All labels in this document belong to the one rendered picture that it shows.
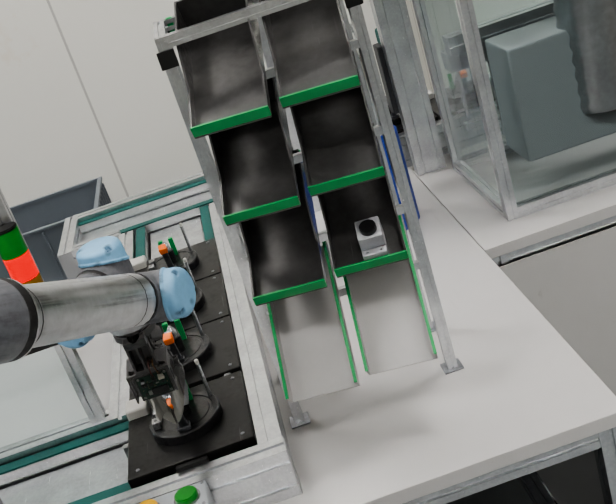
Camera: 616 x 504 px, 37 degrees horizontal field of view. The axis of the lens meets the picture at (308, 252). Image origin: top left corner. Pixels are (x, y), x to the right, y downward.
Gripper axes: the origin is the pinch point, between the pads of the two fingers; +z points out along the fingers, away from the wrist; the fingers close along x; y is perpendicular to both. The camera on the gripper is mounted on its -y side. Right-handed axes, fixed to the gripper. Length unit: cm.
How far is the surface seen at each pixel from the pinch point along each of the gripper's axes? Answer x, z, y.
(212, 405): 5.1, 8.2, -11.3
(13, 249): -18.7, -30.4, -22.1
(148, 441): -8.4, 10.1, -9.7
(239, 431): 9.0, 9.9, -2.6
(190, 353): 2.0, 8.7, -34.0
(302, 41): 42, -50, -19
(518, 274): 82, 32, -58
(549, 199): 97, 21, -69
